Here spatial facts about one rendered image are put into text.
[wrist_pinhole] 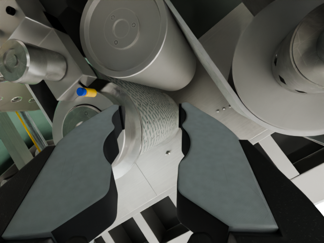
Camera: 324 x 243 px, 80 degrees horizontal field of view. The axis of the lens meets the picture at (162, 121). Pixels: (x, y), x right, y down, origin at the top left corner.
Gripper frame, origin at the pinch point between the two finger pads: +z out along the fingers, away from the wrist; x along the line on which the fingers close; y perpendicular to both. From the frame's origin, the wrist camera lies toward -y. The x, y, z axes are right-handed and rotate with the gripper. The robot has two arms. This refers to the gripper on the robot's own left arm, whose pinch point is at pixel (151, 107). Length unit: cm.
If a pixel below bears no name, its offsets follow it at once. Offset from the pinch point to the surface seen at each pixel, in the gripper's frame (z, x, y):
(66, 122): 11.8, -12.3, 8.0
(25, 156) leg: 66, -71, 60
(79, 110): 11.9, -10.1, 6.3
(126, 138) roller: 9.3, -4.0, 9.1
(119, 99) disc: 13.0, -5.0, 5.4
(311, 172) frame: 23, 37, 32
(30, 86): 19.0, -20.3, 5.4
